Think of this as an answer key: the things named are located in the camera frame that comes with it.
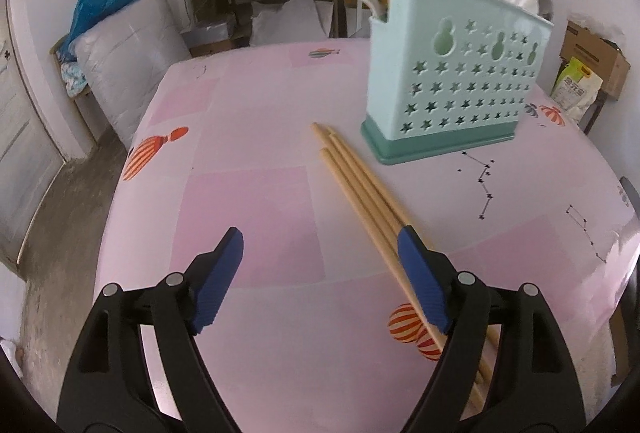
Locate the white wooden door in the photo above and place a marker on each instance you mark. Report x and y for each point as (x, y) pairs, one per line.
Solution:
(30, 162)

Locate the wooden chopstick one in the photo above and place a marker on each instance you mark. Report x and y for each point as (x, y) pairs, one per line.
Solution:
(370, 193)

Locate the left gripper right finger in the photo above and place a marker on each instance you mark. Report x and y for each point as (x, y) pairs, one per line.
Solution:
(534, 386)

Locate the wooden chopstick three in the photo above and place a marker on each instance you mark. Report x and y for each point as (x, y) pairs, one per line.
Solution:
(370, 222)

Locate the pink patterned tablecloth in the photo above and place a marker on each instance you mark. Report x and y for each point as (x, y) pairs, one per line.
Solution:
(301, 342)

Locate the green white rice bag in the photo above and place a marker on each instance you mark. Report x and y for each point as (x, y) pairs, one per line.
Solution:
(576, 89)

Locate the blue plastic bag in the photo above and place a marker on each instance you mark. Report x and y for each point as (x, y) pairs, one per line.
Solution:
(87, 14)

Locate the grey plastic wrapped bundle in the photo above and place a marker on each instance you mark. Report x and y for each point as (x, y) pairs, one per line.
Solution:
(125, 57)

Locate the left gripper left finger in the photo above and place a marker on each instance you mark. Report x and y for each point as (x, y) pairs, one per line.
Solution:
(107, 386)

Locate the cardboard box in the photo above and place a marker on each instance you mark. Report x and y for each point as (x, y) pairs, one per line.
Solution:
(601, 56)

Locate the mint green utensil holder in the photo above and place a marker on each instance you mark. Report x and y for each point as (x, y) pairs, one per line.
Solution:
(449, 75)

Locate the wooden chopstick two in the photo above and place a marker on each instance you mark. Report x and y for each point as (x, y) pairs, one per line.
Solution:
(360, 193)

